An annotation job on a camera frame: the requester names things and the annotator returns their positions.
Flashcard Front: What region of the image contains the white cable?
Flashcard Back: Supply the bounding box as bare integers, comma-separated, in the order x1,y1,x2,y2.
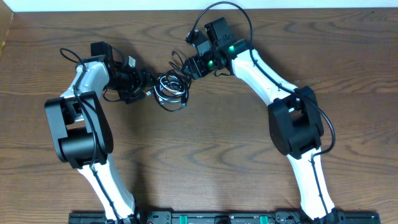
146,76,187,105

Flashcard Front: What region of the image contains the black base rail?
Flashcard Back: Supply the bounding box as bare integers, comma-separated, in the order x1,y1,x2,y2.
68,211,382,224

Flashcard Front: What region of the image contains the black USB cable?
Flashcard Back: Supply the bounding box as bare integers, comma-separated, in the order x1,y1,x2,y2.
152,49,192,113

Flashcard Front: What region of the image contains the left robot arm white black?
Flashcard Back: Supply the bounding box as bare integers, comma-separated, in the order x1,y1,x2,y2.
44,42,153,223

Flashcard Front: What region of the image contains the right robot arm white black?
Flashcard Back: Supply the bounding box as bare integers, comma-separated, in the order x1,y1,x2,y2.
183,17,339,223

